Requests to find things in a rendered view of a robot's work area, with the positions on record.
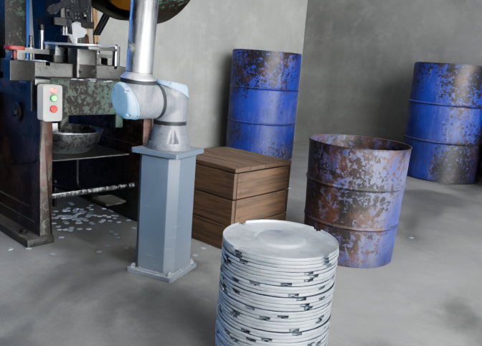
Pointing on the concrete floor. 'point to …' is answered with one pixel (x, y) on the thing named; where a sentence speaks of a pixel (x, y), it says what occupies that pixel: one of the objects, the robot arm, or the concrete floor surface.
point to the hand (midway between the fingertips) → (72, 40)
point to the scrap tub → (356, 194)
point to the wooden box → (237, 191)
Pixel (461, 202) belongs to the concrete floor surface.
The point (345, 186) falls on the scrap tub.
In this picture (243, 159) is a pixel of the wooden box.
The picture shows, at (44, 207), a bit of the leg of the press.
